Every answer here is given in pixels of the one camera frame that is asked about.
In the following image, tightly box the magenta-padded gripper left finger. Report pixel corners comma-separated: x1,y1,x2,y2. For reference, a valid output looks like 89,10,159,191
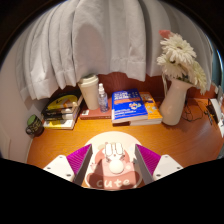
43,143,94,187

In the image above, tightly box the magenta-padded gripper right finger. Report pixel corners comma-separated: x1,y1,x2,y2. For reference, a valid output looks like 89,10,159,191
134,143,184,185

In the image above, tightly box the white pink cartoon mouse pad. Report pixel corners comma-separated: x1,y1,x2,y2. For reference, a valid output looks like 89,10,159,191
83,130,143,190

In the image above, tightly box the dark green mug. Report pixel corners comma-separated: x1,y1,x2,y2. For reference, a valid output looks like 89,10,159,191
25,114,45,138

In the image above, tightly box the black-spined book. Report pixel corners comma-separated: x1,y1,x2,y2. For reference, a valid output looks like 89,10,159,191
43,111,81,123
41,104,83,118

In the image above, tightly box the orange yellow book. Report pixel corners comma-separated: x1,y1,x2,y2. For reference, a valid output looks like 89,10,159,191
129,91,164,127

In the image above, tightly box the white ceramic jug vase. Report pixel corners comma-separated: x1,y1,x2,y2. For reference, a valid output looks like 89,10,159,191
159,74,194,127

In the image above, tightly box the reddish brown book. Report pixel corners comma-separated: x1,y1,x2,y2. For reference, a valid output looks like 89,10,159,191
79,98,113,120

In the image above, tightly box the black yellow cover book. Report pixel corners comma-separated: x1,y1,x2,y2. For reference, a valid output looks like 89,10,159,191
46,92,83,112

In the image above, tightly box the blue cover book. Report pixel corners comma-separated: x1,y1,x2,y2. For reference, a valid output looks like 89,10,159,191
111,88,149,125

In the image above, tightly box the white flat device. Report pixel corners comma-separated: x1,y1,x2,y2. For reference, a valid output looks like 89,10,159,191
208,98,224,124

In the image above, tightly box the clear spray bottle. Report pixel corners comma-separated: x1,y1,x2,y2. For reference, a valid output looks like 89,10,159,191
97,82,110,113

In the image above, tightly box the cream travel cup with lid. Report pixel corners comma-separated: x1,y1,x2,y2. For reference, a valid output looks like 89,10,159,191
77,73,100,111

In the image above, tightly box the white flower bouquet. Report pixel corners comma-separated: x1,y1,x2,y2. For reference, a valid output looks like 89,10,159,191
156,29,208,95

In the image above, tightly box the white curtain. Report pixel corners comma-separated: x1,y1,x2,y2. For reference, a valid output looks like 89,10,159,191
16,0,214,101

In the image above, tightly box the black cable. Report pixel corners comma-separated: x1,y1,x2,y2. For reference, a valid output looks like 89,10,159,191
181,98,211,123

